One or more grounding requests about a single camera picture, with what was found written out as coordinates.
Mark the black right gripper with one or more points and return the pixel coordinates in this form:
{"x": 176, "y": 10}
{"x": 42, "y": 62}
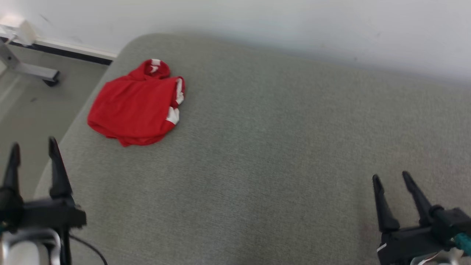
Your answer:
{"x": 412, "y": 244}

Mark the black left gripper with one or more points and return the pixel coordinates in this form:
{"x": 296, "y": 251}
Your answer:
{"x": 44, "y": 215}

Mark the red shorts white trim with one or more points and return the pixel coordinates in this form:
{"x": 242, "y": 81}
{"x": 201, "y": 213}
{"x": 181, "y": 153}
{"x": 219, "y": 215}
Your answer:
{"x": 132, "y": 106}

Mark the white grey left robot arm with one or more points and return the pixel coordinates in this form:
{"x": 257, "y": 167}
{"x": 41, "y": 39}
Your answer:
{"x": 22, "y": 250}

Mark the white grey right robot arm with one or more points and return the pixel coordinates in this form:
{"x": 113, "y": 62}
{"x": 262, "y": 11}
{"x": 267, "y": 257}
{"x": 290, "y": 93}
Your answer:
{"x": 441, "y": 259}

